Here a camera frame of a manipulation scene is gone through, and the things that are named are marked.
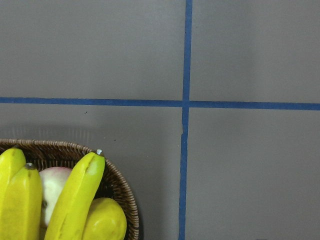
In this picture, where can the bright yellow banana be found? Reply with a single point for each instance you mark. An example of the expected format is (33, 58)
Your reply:
(20, 214)

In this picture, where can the brown wicker basket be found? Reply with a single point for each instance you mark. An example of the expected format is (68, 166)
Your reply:
(54, 153)

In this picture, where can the yellow green mango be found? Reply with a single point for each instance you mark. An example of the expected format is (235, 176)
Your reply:
(106, 220)

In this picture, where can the yellow banana with grey tip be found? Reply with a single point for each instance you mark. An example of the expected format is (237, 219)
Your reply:
(69, 215)

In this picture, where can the yellow banana middle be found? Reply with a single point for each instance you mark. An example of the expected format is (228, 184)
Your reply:
(11, 161)

